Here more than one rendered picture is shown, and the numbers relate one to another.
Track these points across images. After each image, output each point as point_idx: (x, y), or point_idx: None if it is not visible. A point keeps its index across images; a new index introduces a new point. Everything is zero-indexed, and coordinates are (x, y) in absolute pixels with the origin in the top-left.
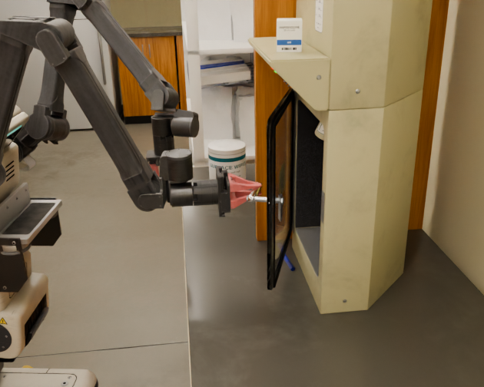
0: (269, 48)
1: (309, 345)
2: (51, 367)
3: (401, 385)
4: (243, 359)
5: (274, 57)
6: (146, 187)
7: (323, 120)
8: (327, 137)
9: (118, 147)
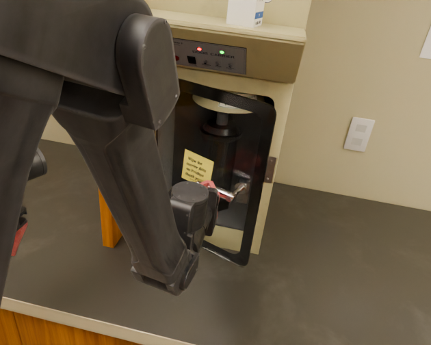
0: (224, 24)
1: (296, 276)
2: None
3: (346, 250)
4: (307, 326)
5: (291, 34)
6: (187, 261)
7: (274, 92)
8: (288, 107)
9: (169, 232)
